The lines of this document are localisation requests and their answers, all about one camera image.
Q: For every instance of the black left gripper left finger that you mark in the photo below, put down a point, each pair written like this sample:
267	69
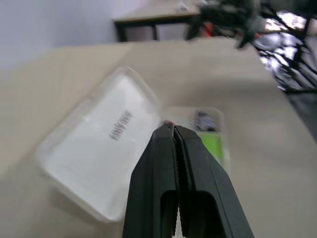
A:
153	173

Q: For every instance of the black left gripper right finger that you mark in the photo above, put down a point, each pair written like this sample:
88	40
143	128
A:
208	188

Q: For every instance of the green box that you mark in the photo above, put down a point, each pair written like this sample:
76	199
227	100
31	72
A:
213	146

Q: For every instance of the eraser with blue-purple wrapper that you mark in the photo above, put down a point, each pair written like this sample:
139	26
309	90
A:
205	121

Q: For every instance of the clear plastic organizer box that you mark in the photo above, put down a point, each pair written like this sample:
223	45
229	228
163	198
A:
99	148

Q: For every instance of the black-framed background table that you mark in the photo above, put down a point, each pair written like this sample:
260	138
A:
153	17

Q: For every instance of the dark background equipment frame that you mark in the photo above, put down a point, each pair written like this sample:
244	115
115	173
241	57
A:
284	49

